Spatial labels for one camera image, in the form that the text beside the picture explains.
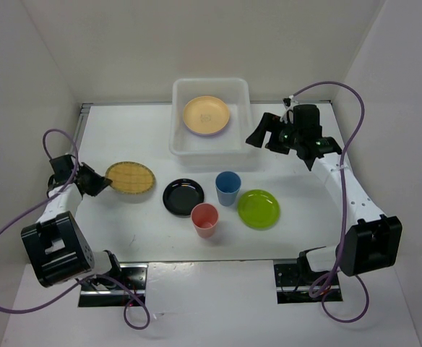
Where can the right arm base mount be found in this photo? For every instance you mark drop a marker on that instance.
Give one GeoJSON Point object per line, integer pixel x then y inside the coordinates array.
{"type": "Point", "coordinates": [293, 279]}

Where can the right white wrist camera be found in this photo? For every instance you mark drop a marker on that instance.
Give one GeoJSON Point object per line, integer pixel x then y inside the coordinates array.
{"type": "Point", "coordinates": [289, 104]}

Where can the orange plastic plate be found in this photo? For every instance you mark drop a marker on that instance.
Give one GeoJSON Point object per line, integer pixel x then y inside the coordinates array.
{"type": "Point", "coordinates": [206, 115]}

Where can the purple plastic plate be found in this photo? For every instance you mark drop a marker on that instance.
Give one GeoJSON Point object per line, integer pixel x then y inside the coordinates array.
{"type": "Point", "coordinates": [211, 135]}

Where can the yellow woven pattern plate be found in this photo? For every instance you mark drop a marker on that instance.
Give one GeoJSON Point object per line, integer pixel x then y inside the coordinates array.
{"type": "Point", "coordinates": [130, 177]}

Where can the blue plastic cup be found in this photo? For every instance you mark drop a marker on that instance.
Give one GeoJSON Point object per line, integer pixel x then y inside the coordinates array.
{"type": "Point", "coordinates": [227, 184]}

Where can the white plastic bin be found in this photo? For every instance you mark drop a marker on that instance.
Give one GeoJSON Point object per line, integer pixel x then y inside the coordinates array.
{"type": "Point", "coordinates": [228, 149]}

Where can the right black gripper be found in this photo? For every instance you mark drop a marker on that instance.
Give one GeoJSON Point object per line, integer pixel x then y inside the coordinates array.
{"type": "Point", "coordinates": [269, 122]}

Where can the pink plastic cup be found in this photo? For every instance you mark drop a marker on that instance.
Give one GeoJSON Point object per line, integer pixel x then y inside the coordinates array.
{"type": "Point", "coordinates": [205, 218]}

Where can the green plastic plate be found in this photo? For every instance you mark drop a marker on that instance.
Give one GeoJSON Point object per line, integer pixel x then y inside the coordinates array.
{"type": "Point", "coordinates": [258, 209]}

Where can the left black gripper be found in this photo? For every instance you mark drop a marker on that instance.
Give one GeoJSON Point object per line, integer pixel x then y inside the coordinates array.
{"type": "Point", "coordinates": [100, 181]}

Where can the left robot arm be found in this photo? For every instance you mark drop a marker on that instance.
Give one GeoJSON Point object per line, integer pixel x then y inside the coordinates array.
{"type": "Point", "coordinates": [55, 244]}

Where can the black plate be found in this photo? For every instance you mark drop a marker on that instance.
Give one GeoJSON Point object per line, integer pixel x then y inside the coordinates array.
{"type": "Point", "coordinates": [181, 196]}

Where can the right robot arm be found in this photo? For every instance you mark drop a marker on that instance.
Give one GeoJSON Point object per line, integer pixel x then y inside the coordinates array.
{"type": "Point", "coordinates": [372, 238]}

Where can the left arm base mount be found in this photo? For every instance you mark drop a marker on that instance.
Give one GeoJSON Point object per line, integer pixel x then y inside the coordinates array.
{"type": "Point", "coordinates": [104, 293]}

